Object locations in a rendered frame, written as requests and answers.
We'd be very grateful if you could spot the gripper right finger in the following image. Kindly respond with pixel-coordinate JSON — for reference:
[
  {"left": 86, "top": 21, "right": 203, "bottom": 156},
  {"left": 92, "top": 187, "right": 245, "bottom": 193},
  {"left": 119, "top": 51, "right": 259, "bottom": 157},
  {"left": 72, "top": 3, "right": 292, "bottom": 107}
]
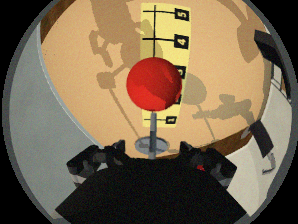
[{"left": 179, "top": 140, "right": 238, "bottom": 190}]

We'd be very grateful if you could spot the pale yellow strip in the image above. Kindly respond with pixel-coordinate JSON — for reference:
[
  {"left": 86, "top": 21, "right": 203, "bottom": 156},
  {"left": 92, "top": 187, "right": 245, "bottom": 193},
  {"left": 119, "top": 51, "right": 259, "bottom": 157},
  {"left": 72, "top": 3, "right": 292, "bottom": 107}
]
[{"left": 139, "top": 2, "right": 193, "bottom": 128}]

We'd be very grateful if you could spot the black stand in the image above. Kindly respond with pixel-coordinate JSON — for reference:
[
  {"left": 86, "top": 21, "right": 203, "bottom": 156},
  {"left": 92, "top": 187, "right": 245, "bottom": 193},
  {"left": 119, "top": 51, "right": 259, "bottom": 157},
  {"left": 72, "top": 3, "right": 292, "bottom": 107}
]
[{"left": 248, "top": 119, "right": 275, "bottom": 159}]

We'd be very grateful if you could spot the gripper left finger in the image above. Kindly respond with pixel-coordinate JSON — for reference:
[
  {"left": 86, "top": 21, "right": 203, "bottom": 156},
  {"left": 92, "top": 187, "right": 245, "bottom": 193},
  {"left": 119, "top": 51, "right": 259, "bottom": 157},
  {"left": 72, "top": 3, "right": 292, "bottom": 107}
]
[{"left": 65, "top": 139, "right": 129, "bottom": 188}]

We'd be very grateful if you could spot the pale wooden table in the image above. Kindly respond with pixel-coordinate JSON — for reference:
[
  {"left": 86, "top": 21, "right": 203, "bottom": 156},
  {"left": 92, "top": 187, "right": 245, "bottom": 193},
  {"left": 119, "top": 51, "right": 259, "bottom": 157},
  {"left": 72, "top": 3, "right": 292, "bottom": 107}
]
[{"left": 39, "top": 0, "right": 273, "bottom": 159}]

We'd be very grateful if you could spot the grey round floor disc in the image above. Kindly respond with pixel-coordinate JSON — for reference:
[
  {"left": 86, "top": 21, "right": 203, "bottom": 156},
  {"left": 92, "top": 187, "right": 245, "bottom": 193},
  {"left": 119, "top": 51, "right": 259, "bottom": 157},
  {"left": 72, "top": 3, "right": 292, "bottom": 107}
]
[{"left": 239, "top": 126, "right": 252, "bottom": 140}]

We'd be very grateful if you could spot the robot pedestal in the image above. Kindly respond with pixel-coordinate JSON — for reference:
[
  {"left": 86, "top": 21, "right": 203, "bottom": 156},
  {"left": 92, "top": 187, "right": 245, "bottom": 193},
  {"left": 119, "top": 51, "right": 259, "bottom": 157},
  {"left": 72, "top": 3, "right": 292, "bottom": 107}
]
[{"left": 253, "top": 29, "right": 292, "bottom": 98}]

